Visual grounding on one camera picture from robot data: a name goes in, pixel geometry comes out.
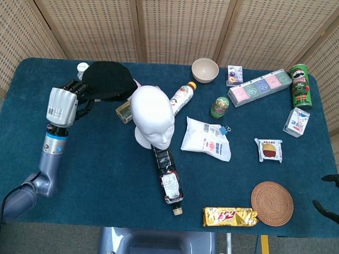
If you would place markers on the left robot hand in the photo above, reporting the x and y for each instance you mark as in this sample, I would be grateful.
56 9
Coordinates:
60 106

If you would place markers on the black baseball cap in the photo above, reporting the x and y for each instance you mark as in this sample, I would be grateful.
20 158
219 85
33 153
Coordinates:
108 79

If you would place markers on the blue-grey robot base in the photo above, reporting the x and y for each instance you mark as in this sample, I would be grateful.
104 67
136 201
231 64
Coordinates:
158 246

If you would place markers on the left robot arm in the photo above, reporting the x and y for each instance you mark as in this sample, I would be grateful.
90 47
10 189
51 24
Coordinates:
48 166

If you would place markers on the white foam mannequin head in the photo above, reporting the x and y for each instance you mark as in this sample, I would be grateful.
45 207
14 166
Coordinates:
151 112

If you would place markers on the clear bottle white cap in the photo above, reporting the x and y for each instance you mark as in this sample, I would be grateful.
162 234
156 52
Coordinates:
82 68

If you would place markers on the small yellow tea bottle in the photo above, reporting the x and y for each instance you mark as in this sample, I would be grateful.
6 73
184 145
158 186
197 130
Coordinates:
125 111

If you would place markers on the round woven rattan coaster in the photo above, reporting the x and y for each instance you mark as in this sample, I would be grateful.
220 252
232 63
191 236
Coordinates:
271 204

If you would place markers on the blue table cloth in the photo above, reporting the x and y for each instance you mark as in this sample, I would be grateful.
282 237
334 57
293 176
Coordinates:
105 172

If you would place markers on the pink wet wipes pack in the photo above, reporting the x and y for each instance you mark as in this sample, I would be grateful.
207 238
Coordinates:
137 83

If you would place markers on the yellow floor tape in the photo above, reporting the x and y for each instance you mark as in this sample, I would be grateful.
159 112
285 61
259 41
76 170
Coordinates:
265 250

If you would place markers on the white snack cake packet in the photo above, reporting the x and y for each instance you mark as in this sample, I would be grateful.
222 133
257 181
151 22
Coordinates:
268 150

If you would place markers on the white milk carton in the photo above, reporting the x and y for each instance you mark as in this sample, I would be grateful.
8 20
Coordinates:
297 122

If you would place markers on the gold biscuit pack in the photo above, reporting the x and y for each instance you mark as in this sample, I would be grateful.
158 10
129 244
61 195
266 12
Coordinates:
227 217

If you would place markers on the white pole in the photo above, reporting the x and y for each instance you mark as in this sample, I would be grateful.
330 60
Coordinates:
229 245

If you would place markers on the white drink bottle orange cap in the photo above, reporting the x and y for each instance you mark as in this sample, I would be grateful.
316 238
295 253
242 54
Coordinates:
182 98

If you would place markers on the green Pringles can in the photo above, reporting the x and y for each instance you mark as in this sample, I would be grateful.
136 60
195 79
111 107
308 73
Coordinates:
300 87

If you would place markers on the large dark tea bottle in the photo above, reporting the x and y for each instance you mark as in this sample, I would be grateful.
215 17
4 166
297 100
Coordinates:
168 180

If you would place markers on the blue binder clip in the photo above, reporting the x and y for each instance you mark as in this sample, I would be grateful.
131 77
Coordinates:
223 130

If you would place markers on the woven folding screen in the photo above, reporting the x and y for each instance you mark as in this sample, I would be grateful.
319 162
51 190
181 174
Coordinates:
179 26

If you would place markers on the long multicolour tissue pack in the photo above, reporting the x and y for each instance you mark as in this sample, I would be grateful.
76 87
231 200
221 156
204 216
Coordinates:
258 88

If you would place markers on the white plastic bag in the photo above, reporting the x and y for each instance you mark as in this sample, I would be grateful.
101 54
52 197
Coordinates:
205 141

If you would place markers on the beige bowl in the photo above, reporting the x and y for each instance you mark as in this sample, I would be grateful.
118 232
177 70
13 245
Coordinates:
205 71

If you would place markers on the green egg-shaped tin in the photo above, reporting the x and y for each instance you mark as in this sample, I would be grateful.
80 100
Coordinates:
220 107

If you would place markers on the small purple juice carton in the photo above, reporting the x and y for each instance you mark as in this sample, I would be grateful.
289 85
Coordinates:
234 76

